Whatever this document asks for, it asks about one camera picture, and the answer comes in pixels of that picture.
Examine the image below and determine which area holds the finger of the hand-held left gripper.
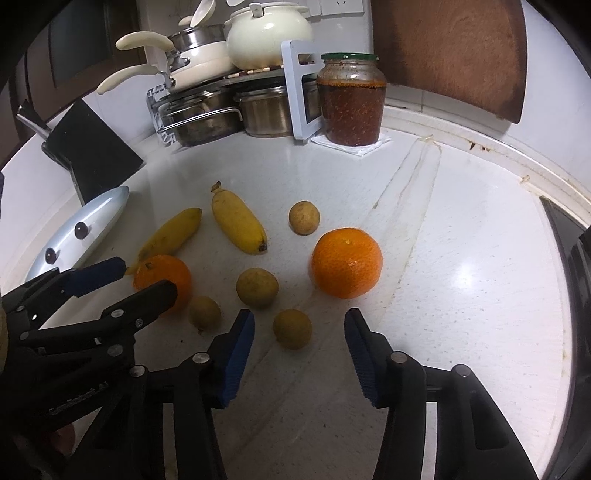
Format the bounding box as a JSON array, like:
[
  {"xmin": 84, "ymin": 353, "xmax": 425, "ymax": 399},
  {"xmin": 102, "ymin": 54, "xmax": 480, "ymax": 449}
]
[
  {"xmin": 19, "ymin": 279, "xmax": 179, "ymax": 348},
  {"xmin": 2, "ymin": 257, "xmax": 128, "ymax": 320}
]

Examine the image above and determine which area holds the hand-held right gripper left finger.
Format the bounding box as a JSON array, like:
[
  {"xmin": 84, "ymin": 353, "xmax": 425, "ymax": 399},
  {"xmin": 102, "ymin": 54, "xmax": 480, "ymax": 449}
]
[{"xmin": 85, "ymin": 309, "xmax": 256, "ymax": 480}]

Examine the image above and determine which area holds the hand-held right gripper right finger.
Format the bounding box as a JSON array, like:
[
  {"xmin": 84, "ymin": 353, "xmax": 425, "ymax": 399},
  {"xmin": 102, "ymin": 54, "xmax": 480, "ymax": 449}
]
[{"xmin": 344, "ymin": 308, "xmax": 541, "ymax": 480}]

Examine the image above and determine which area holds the orange mandarin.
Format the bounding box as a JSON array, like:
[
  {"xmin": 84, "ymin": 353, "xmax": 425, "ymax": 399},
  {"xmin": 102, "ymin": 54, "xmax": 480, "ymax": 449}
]
[
  {"xmin": 133, "ymin": 255, "xmax": 192, "ymax": 317},
  {"xmin": 310, "ymin": 227, "xmax": 384, "ymax": 300}
]

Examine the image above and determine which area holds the brown longan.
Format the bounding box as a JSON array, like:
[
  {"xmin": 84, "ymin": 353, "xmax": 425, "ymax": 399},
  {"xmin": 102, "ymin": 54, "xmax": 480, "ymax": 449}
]
[
  {"xmin": 236, "ymin": 268, "xmax": 279, "ymax": 308},
  {"xmin": 272, "ymin": 309, "xmax": 313, "ymax": 350},
  {"xmin": 289, "ymin": 200, "xmax": 321, "ymax": 236},
  {"xmin": 188, "ymin": 295, "xmax": 221, "ymax": 334}
]

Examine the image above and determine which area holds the light blue oval plate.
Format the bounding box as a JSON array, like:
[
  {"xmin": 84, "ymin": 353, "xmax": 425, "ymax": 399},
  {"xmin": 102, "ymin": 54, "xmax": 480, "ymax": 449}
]
[{"xmin": 25, "ymin": 186, "xmax": 130, "ymax": 282}]

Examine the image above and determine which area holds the yellow banana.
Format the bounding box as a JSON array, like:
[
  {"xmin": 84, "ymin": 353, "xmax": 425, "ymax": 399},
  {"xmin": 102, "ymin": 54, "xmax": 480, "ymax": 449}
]
[
  {"xmin": 124, "ymin": 208, "xmax": 203, "ymax": 276},
  {"xmin": 211, "ymin": 181, "xmax": 269, "ymax": 256}
]

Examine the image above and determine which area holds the person's left hand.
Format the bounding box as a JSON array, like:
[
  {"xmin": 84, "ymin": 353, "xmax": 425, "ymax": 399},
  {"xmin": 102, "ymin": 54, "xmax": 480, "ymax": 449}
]
[{"xmin": 48, "ymin": 422, "xmax": 79, "ymax": 460}]

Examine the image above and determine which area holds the black knife block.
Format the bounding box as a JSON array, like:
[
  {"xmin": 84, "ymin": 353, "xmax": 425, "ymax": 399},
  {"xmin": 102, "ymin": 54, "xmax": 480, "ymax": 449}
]
[{"xmin": 41, "ymin": 99, "xmax": 145, "ymax": 207}]

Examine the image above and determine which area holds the white folded paper towel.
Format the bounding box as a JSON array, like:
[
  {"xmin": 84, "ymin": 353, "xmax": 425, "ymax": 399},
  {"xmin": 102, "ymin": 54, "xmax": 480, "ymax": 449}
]
[{"xmin": 310, "ymin": 135, "xmax": 393, "ymax": 160}]

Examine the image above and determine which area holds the cream frying pan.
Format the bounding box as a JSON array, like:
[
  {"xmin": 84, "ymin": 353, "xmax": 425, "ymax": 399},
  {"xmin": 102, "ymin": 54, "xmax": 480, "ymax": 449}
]
[{"xmin": 171, "ymin": 69, "xmax": 236, "ymax": 92}]

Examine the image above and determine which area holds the cream saucepan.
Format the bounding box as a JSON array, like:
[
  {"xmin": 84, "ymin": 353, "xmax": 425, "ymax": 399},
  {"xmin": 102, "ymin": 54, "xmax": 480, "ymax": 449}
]
[{"xmin": 96, "ymin": 44, "xmax": 234, "ymax": 95}]

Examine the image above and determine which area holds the glass jar of chili sauce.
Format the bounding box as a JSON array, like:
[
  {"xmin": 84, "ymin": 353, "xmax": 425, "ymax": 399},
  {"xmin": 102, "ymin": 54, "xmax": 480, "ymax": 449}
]
[{"xmin": 316, "ymin": 53, "xmax": 387, "ymax": 147}]

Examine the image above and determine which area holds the white kitchen shelf rack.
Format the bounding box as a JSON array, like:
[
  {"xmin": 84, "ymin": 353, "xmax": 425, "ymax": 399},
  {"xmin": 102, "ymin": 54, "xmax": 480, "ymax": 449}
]
[{"xmin": 148, "ymin": 40, "xmax": 324, "ymax": 144}]

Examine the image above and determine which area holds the white ladle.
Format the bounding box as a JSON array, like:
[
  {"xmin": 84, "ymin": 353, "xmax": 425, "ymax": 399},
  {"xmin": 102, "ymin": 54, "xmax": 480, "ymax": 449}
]
[{"xmin": 178, "ymin": 0, "xmax": 218, "ymax": 27}]

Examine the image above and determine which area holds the white ceramic casserole pot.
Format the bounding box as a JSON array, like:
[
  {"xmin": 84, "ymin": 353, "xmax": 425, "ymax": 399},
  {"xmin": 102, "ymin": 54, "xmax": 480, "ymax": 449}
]
[{"xmin": 225, "ymin": 2, "xmax": 315, "ymax": 70}]

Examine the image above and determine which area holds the brown wooden cutting board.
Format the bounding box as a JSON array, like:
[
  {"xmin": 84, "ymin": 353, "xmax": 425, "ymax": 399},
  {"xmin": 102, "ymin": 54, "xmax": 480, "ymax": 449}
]
[{"xmin": 372, "ymin": 0, "xmax": 528, "ymax": 124}]

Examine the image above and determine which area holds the black handle knife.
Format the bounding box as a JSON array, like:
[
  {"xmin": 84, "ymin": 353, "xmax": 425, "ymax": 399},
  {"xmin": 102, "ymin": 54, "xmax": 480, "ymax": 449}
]
[{"xmin": 41, "ymin": 141, "xmax": 72, "ymax": 169}]

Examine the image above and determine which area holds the steel handle knife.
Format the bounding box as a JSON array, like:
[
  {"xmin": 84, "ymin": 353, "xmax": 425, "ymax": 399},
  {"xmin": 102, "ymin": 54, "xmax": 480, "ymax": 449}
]
[{"xmin": 16, "ymin": 99, "xmax": 49, "ymax": 139}]

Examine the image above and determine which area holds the steel pot with wire handle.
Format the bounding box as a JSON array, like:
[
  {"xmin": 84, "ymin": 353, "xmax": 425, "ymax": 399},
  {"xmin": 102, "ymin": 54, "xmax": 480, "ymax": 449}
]
[{"xmin": 159, "ymin": 88, "xmax": 243, "ymax": 147}]

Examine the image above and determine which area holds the brown window frame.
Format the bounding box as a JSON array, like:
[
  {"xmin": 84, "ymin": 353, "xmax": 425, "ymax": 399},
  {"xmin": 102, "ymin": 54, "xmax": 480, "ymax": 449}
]
[{"xmin": 0, "ymin": 0, "xmax": 148, "ymax": 153}]

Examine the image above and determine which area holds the steel pot with cream handle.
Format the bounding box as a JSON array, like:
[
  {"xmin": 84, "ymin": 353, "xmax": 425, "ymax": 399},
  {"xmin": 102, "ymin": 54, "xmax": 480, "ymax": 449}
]
[{"xmin": 115, "ymin": 24, "xmax": 228, "ymax": 54}]

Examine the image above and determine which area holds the white wall socket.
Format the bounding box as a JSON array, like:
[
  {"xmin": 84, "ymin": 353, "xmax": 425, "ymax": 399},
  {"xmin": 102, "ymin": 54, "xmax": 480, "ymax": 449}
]
[{"xmin": 321, "ymin": 0, "xmax": 365, "ymax": 14}]

